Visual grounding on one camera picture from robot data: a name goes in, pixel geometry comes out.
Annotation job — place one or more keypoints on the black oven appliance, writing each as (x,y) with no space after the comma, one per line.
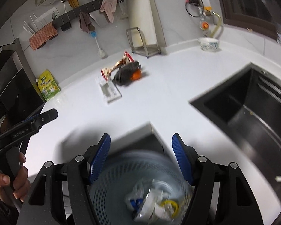
(20,97)

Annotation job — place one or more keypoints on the pink hanging cloth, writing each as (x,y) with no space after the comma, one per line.
(109,7)

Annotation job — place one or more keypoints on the dark grey cloth rag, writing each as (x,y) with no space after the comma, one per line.
(122,77)

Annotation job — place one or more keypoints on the brown hanging cloth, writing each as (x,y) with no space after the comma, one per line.
(85,22)

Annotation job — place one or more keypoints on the white patterned ceramic bowl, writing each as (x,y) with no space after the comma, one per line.
(209,44)

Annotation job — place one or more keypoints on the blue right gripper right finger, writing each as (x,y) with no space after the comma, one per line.
(179,150)

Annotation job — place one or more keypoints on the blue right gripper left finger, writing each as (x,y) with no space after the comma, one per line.
(96,162)

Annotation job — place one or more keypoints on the black kitchen sink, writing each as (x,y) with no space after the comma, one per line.
(247,108)

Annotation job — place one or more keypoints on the red cream snack wrapper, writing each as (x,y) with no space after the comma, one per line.
(126,59)

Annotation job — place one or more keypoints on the black wall rail rack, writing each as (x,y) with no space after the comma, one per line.
(74,13)

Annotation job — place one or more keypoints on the dark window frame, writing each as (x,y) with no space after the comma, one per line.
(261,16)

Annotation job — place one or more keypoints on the white blister package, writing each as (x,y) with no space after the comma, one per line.
(108,89)

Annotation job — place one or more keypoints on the yellow plastic lid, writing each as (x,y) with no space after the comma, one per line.
(171,207)

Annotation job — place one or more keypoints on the grey perforated trash bin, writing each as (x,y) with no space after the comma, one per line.
(121,179)

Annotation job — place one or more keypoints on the green yellow seasoning pouch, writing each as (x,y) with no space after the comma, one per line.
(47,85)

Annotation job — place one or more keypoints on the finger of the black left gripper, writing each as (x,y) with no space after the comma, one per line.
(39,120)

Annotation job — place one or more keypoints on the orange patterned dish cloth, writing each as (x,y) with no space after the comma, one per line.
(42,36)

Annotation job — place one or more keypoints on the metal cutting board rack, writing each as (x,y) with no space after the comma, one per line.
(138,45)

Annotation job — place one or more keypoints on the gas valve with hose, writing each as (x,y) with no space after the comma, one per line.
(203,14)

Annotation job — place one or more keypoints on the blue white bottle brush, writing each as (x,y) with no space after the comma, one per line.
(101,52)

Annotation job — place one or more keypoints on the clear plastic package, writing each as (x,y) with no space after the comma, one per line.
(147,206)

